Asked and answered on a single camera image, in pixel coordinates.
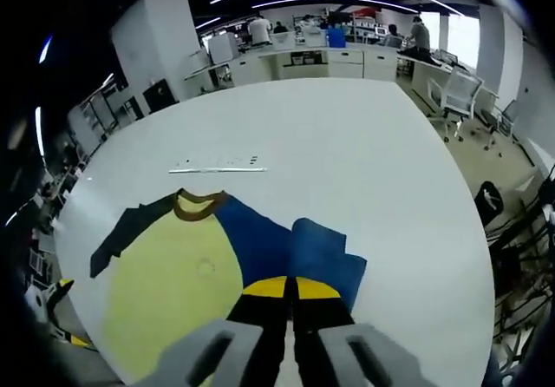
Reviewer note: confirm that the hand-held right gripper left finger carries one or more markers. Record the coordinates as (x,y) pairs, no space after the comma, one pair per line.
(260,317)

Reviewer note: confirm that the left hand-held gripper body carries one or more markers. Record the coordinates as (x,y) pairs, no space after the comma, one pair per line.
(34,302)

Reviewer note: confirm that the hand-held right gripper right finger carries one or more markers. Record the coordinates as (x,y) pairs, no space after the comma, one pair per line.
(321,317)

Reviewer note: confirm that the yellow blue black garment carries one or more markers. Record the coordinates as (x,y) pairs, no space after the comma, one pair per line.
(173,265)

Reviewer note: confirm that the thin white template strip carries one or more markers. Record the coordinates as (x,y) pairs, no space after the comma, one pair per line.
(217,170)

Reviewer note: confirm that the black cabinet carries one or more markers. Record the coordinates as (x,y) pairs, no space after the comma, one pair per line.
(159,96)

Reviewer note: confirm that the white counter with drawers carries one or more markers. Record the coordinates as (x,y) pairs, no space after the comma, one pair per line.
(347,61)

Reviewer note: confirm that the white mesh office chair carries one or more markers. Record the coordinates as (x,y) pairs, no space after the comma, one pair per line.
(459,92)

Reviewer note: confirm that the wide white pillar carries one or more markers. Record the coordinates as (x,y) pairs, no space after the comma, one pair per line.
(152,44)

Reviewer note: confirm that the grey office chair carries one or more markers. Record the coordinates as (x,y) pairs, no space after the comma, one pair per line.
(503,120)

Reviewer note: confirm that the blue bin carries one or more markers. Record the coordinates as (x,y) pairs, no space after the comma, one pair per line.
(337,37)

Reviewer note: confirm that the narrow white pillar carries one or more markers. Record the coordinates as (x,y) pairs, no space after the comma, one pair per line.
(498,48)

